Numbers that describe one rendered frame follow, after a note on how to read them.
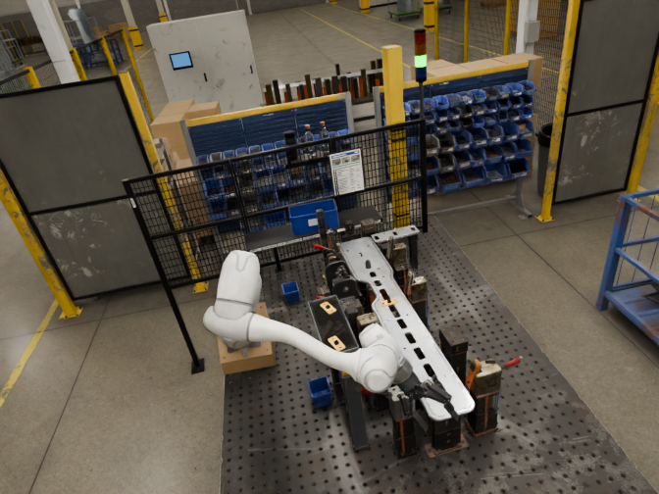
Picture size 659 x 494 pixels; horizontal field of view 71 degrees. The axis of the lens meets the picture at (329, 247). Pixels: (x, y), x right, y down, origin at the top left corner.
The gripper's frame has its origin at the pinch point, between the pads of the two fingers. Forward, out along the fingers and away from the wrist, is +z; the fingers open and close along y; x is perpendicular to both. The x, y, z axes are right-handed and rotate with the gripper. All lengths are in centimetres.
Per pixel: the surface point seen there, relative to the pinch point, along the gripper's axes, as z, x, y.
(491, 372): 5.9, -29.2, -12.0
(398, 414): -4.3, -6.7, 18.5
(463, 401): 6.5, -18.3, -0.8
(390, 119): -107, -164, 7
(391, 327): -22, -49, 26
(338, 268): -58, -62, 38
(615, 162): 45, -394, -62
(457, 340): -4.5, -46.1, 0.8
